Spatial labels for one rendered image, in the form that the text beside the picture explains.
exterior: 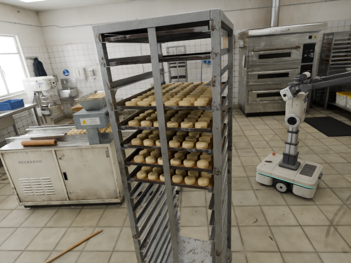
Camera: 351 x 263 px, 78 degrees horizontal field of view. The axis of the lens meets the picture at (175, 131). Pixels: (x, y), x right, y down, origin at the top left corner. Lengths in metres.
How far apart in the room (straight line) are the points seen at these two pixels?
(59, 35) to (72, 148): 5.15
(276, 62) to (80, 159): 4.53
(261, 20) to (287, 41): 1.19
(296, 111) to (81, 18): 5.93
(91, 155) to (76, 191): 0.53
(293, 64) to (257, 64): 0.82
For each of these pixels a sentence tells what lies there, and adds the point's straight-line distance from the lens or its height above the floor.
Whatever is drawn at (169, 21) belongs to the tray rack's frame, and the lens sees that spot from 0.83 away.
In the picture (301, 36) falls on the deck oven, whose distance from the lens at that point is 5.86.
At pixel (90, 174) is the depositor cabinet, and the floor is 0.48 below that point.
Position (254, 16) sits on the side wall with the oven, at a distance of 6.60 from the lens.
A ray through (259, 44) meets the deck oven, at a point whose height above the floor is 1.70.
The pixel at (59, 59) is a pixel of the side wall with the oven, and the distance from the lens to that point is 7.43.
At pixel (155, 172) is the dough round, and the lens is 1.10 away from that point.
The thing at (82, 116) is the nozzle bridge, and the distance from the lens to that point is 2.42.
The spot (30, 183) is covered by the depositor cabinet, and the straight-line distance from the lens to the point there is 3.13.
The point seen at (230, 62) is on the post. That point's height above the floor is 1.61.
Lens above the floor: 1.71
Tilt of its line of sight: 20 degrees down
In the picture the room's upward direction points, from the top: 5 degrees counter-clockwise
